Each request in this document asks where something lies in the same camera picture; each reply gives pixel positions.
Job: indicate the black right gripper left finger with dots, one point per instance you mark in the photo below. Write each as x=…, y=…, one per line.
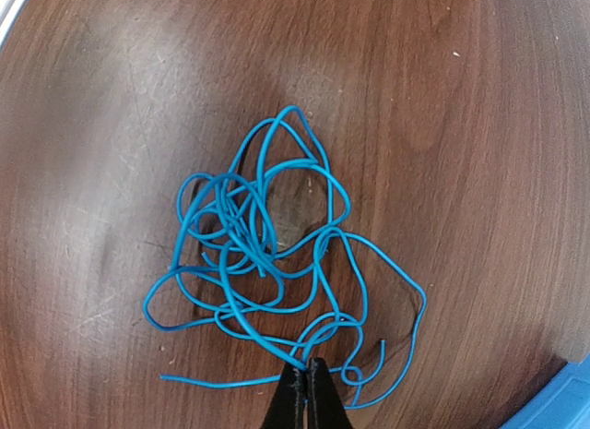
x=287, y=406

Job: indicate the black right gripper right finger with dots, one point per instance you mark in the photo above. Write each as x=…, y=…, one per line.
x=325, y=409

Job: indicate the blue plastic bin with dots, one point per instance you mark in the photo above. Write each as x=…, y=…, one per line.
x=562, y=403

